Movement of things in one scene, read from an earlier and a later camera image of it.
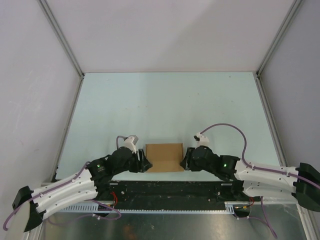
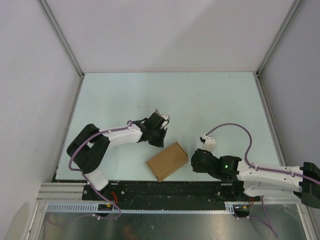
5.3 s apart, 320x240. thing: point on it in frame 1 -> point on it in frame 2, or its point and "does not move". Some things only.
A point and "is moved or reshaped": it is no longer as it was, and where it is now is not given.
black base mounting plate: [121, 191] does not move
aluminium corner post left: [62, 37] does not move
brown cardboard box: [165, 157] is moved or reshaped
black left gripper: [144, 163] -> [160, 143]
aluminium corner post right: [296, 4] does not move
